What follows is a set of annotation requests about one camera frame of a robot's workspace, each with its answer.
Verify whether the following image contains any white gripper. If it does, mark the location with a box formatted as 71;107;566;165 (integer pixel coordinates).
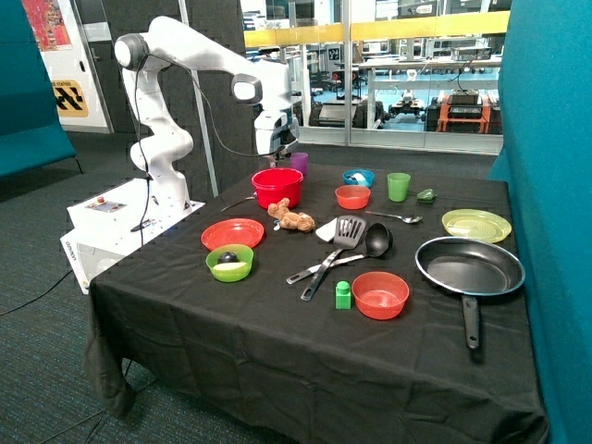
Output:
254;110;300;167

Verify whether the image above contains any brown teddy bear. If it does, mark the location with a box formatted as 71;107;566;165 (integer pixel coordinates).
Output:
267;198;316;232

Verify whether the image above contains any red plastic plate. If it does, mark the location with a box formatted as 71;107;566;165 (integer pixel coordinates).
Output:
201;218;265;251

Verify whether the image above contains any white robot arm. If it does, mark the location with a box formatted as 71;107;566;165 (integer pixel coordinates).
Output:
115;17;299;213

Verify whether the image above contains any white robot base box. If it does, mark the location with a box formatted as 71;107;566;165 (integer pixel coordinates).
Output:
60;179;204;294

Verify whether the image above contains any large red bowl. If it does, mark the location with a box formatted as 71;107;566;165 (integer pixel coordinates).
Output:
251;167;304;209

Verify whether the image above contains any small orange bowl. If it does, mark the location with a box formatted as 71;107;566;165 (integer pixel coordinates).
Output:
335;185;371;210

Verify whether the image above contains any blue plastic bowl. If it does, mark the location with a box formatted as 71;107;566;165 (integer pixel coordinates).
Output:
342;168;375;188

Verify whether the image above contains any green plastic bowl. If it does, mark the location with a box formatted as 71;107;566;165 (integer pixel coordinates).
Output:
205;244;254;283

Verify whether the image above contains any orange bowl front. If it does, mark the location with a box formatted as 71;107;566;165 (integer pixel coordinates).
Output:
351;271;411;320

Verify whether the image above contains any purple plastic cup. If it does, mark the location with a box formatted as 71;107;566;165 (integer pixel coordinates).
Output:
290;153;309;176

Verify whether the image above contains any silver fork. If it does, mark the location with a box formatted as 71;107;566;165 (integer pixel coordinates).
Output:
219;195;256;213

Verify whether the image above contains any white sponge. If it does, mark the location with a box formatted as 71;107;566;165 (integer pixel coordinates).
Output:
314;218;337;242

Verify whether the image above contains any black slotted spatula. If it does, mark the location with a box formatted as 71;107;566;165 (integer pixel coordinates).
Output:
301;215;366;302

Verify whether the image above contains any dark plum toy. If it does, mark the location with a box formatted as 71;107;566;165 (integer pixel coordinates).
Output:
217;251;240;265

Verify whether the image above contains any white banana slice toy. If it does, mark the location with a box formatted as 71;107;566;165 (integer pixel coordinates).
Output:
211;262;249;275

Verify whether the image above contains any green plastic cup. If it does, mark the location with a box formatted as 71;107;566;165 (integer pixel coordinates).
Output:
387;172;411;203

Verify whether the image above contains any black ladle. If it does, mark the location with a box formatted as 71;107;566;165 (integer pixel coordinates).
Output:
286;223;393;285

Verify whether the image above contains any silver metal spoon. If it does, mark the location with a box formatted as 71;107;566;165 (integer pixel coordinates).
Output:
365;210;423;224

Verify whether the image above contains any green toy block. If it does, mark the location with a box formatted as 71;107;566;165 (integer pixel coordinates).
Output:
335;280;352;310

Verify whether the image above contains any black tablecloth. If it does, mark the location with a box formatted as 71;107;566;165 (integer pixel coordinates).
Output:
83;172;549;443

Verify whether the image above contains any green toy pepper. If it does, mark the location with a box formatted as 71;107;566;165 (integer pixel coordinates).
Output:
416;189;438;204

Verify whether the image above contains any yellow plastic plate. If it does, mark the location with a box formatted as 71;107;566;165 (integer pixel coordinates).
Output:
441;209;512;243

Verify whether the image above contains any black frying pan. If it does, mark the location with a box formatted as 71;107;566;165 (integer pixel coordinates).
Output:
414;237;525;350

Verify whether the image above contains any teal sofa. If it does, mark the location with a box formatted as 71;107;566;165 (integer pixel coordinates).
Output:
1;1;77;177

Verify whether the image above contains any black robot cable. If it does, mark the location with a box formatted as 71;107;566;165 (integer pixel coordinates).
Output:
129;53;283;232

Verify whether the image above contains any teal partition wall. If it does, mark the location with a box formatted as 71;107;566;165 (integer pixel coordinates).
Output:
490;1;591;443

